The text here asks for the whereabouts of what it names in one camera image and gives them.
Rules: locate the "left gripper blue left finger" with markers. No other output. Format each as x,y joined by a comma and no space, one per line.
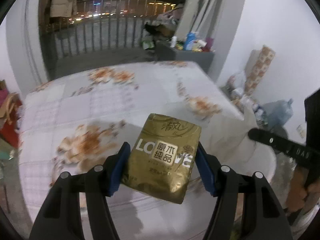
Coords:
59,216

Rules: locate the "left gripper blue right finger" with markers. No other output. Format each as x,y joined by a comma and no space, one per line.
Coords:
262,215

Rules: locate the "gold tissue pack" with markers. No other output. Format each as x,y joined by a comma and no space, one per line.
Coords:
161,161

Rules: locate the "person's right hand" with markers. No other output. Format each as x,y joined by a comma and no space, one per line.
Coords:
297,193

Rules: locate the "black rice cooker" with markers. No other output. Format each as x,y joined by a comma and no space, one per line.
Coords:
279,131

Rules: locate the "empty blue water jug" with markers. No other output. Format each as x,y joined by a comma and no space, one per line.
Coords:
278,113

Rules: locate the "pile of papers and boxes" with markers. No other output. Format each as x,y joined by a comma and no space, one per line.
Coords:
234,89

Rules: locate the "rolled floral patterned mat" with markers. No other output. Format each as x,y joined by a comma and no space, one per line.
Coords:
258,65

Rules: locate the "bed with floral sheet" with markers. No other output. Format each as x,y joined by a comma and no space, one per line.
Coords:
75,122

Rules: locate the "blue detergent bottle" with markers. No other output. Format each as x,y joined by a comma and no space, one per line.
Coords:
189,41

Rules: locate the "grey storage cabinet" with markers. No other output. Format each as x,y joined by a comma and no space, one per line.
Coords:
164,52

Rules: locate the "balcony metal railing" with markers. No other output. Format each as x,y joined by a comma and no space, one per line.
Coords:
101,24

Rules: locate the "white wall socket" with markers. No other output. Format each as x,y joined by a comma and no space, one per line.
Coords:
301,131

